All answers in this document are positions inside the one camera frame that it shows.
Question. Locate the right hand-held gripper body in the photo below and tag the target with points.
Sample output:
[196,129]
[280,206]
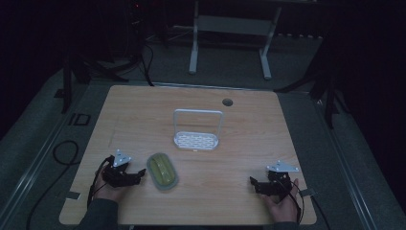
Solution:
[278,182]

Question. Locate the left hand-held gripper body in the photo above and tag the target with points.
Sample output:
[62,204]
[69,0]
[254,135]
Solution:
[118,166]

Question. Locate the yellow-green soap bar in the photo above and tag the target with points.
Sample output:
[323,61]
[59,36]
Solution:
[162,169]

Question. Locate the person's right hand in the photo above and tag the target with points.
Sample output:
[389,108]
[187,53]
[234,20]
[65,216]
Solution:
[282,207]

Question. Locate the person's left hand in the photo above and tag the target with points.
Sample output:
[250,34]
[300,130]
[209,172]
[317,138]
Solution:
[107,190]

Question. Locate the grey tape piece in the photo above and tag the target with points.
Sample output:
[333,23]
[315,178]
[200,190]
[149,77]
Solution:
[73,195]
[307,192]

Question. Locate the black tripod stand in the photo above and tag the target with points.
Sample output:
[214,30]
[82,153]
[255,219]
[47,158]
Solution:
[83,67]
[322,86]

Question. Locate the white metal desk frame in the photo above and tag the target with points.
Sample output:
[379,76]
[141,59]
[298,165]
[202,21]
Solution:
[230,25]

